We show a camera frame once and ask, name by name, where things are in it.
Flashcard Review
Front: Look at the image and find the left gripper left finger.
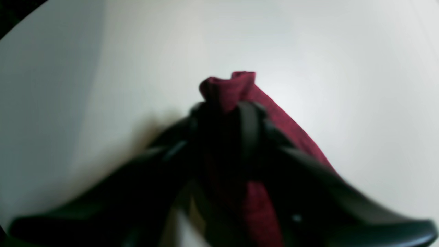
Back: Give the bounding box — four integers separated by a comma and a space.
9, 103, 206, 247

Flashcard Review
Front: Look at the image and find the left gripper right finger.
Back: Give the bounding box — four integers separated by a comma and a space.
237, 102, 438, 247

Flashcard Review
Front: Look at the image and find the dark red long-sleeve t-shirt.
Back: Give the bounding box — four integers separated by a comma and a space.
199, 71, 340, 247

